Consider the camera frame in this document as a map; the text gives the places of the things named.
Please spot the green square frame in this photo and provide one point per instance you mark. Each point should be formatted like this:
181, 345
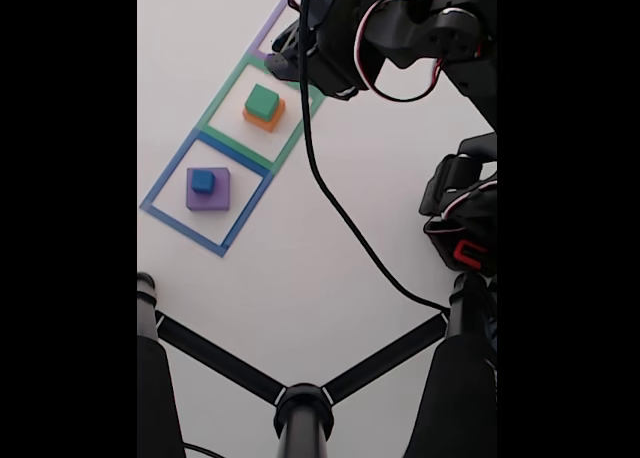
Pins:
226, 93

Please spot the blue square frame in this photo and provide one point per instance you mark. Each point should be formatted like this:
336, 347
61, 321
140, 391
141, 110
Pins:
173, 170

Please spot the green cube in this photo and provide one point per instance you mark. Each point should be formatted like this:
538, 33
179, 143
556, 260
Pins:
262, 100

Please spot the red table clamp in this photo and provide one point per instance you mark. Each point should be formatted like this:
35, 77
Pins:
459, 252

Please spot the purple block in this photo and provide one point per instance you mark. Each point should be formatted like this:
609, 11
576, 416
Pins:
222, 198

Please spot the small blue cube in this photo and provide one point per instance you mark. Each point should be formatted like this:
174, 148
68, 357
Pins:
202, 180

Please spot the black camera tripod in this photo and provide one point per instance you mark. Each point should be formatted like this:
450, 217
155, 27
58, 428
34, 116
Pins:
302, 418

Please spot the orange block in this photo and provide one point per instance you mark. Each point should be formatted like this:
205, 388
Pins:
270, 123

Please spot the purple square frame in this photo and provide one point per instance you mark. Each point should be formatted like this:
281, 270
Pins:
267, 30

